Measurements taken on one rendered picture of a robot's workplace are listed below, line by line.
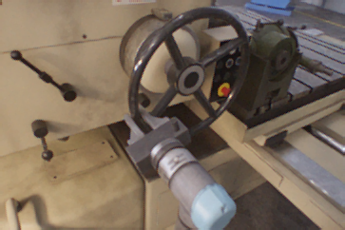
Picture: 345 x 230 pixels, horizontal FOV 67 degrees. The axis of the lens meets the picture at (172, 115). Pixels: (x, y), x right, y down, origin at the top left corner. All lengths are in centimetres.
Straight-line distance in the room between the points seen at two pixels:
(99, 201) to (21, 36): 81
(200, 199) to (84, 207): 89
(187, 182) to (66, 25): 49
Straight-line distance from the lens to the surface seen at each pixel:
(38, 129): 81
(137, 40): 73
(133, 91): 58
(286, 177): 138
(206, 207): 45
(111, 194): 130
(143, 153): 54
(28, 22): 72
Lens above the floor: 164
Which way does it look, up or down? 37 degrees down
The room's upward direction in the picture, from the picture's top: 5 degrees clockwise
